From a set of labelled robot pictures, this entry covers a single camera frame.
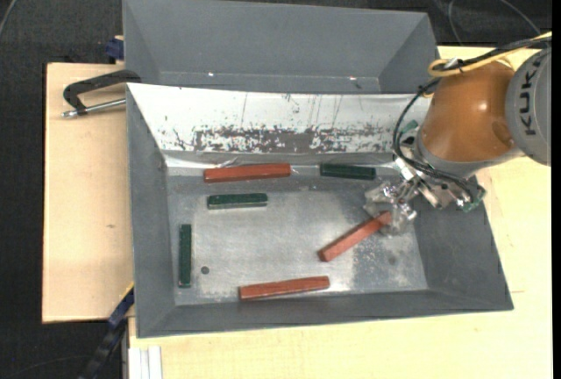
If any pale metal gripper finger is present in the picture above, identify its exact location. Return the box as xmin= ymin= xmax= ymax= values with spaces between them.
xmin=379 ymin=203 xmax=418 ymax=237
xmin=363 ymin=182 xmax=407 ymax=215

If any red-brown block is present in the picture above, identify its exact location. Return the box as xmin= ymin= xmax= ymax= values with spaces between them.
xmin=203 ymin=162 xmax=293 ymax=184
xmin=317 ymin=210 xmax=393 ymax=263
xmin=238 ymin=275 xmax=331 ymax=302

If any dark green flat block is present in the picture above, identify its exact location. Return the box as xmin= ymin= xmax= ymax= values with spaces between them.
xmin=206 ymin=192 xmax=269 ymax=211
xmin=319 ymin=162 xmax=378 ymax=182
xmin=177 ymin=223 xmax=194 ymax=289

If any grey metal bin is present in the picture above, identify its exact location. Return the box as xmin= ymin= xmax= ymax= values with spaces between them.
xmin=121 ymin=0 xmax=515 ymax=339

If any pale wood flat board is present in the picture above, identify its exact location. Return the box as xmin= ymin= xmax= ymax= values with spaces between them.
xmin=41 ymin=61 xmax=135 ymax=324

